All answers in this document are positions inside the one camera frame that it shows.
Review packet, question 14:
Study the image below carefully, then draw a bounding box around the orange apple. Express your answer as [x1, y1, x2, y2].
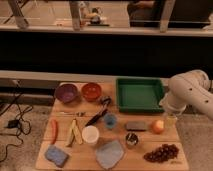
[151, 120, 164, 134]

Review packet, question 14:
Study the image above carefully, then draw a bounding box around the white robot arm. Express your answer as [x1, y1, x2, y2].
[160, 70, 213, 120]

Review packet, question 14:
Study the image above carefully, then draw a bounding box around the small metal cup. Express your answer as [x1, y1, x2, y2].
[125, 133, 139, 148]

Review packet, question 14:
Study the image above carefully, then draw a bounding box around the blue plastic cup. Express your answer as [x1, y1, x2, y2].
[103, 113, 117, 129]

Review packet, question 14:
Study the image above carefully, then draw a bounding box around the white plastic cup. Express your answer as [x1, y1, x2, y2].
[82, 125, 100, 145]

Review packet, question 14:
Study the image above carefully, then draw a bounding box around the grey sponge block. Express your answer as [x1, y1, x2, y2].
[125, 121, 148, 131]

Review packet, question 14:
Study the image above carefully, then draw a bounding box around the bunch of dark grapes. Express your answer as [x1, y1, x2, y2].
[143, 144, 179, 163]

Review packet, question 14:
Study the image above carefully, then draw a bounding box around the green plastic tray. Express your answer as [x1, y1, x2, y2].
[116, 78, 164, 113]

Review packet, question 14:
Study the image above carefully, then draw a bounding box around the light blue cloth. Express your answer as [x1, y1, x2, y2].
[95, 140, 124, 169]

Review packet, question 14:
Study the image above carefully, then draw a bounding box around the red bowl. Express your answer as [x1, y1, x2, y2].
[81, 83, 102, 102]

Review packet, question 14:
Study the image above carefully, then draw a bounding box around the wooden board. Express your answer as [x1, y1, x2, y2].
[36, 83, 189, 171]

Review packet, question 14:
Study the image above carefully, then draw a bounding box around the metal fork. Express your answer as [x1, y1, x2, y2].
[59, 111, 86, 117]

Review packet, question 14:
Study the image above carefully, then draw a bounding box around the purple bowl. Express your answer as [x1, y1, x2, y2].
[54, 84, 78, 103]

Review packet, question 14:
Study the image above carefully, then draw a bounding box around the blue sponge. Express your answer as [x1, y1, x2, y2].
[44, 145, 69, 168]

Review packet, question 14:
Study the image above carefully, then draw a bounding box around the black handled kitchen tool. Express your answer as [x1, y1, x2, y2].
[86, 96, 112, 126]

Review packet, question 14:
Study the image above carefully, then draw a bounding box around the black power cable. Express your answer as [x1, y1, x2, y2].
[0, 79, 34, 164]

